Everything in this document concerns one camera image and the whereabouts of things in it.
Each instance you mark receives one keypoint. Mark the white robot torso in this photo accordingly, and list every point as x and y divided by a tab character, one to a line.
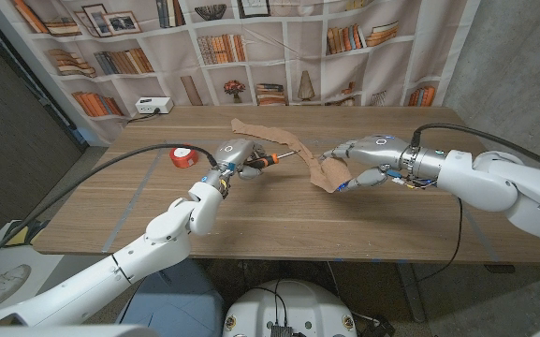
297	304

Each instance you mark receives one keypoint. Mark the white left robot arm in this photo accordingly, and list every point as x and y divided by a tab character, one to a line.
134	262

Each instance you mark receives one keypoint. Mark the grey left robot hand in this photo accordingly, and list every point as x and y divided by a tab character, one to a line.
234	156

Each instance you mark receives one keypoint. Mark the black table foot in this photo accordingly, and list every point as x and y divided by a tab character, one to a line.
500	269

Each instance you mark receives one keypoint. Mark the beige nylon stocking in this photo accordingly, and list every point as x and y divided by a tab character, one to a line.
316	164

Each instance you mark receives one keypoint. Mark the black floor adapter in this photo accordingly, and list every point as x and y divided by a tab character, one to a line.
377	328

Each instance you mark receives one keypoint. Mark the person in grey trousers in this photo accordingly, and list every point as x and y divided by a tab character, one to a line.
7	281

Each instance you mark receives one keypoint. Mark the blue-grey base under table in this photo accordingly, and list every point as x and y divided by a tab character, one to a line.
194	299

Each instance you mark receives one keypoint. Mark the black orange screwdriver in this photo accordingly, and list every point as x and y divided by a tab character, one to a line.
267	161

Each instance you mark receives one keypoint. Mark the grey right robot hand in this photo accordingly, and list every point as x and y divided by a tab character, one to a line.
382	152

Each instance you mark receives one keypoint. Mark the red tape roll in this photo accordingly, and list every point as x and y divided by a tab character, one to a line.
183	156

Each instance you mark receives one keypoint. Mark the white power strip box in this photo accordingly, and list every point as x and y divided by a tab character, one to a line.
153	105

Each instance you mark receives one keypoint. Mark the printed bookshelf backdrop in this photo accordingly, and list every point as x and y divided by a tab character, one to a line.
269	61

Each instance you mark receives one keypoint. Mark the grey table leg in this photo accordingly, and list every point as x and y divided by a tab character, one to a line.
410	290

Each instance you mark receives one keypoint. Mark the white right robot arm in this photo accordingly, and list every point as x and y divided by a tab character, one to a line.
508	187

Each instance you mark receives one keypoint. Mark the yellow black floor object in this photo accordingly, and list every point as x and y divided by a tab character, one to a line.
19	234

